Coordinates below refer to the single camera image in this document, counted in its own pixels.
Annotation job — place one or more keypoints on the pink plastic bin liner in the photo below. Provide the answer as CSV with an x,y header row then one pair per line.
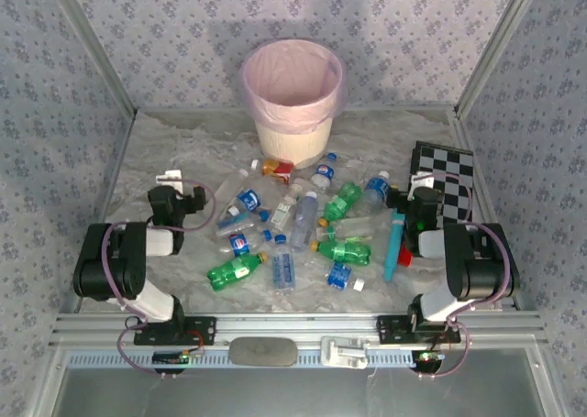
x,y
293,82

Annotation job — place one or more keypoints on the green bottle orange cap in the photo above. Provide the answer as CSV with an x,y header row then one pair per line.
x,y
341,201

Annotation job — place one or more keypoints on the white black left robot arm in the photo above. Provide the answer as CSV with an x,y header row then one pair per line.
x,y
110,261

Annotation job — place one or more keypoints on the blue label clear bottle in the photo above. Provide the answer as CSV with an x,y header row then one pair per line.
x,y
377,190

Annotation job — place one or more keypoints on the black grey chessboard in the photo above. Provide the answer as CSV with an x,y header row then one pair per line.
x,y
451,174

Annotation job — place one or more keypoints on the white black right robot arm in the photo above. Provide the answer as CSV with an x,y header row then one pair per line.
x,y
477,261

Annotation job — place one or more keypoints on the large pepsi bottle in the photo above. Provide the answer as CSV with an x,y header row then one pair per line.
x,y
249,199

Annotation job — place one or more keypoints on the aluminium frame post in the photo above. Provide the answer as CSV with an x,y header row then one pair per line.
x,y
497,46
94,46

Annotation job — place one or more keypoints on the white plastic bracket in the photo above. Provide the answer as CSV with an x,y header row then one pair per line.
x,y
344,352

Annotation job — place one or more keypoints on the left circuit board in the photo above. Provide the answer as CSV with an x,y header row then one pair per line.
x,y
172,357

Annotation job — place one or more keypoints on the clear bottle blue print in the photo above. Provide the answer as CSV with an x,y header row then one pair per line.
x,y
283,268

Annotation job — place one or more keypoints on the blue label bottle white cap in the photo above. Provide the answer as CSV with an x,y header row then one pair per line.
x,y
339,276

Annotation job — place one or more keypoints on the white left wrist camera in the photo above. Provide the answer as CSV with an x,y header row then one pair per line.
x,y
169,177

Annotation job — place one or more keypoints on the right circuit board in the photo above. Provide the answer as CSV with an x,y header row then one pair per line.
x,y
426,358

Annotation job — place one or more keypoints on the red orange label bottle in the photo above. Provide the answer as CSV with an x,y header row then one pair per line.
x,y
277,168

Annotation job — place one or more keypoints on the aluminium side rail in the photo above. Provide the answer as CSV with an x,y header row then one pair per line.
x,y
118,165
483,185

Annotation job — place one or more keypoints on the grey oval pad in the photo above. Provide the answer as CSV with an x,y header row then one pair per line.
x,y
262,352

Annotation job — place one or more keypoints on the clear bottle green label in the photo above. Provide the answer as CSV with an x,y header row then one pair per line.
x,y
353,227

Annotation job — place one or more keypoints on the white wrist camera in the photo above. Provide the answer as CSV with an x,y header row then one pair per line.
x,y
422,179
169,177

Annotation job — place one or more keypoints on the small pepsi bottle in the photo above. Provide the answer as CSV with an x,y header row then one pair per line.
x,y
238,245

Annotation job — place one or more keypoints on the clear bottle white cap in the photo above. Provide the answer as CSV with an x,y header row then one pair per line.
x,y
229,187

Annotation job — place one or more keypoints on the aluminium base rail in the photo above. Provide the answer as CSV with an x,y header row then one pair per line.
x,y
298,325

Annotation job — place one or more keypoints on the cream waste bin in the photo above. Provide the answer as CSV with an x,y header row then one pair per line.
x,y
293,144

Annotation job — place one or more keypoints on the green bottle yellow cap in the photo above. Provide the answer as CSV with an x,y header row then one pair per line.
x,y
231,271
344,251

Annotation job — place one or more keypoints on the circuit board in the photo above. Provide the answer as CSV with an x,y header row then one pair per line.
x,y
172,357
426,358

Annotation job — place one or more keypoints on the green white label bottle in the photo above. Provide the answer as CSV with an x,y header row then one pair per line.
x,y
282,211

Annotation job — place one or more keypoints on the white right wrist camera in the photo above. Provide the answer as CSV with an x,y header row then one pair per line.
x,y
422,179

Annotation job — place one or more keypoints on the teal cylinder tool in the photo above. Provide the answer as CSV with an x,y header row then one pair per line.
x,y
393,247

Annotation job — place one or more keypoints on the red block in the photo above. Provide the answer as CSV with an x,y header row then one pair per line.
x,y
406,256

